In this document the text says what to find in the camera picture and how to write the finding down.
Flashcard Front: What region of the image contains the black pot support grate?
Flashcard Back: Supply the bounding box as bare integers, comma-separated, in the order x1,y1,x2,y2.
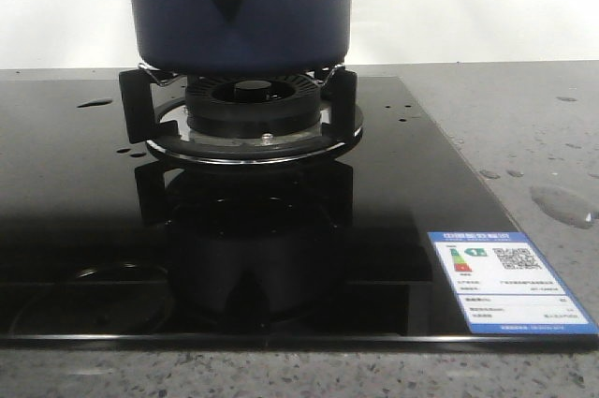
119,65,363,166

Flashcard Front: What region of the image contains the dark blue cooking pot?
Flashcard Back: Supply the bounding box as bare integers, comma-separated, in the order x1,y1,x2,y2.
131,0,351,75

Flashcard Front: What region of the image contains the black gas burner head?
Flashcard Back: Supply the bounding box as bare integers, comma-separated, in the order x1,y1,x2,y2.
185,75,320,139

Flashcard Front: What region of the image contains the black glass gas cooktop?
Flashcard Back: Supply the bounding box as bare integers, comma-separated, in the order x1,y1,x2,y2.
1,78,598,352

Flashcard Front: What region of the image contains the blue energy rating label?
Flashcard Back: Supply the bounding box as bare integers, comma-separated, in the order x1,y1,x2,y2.
428,231,598,336

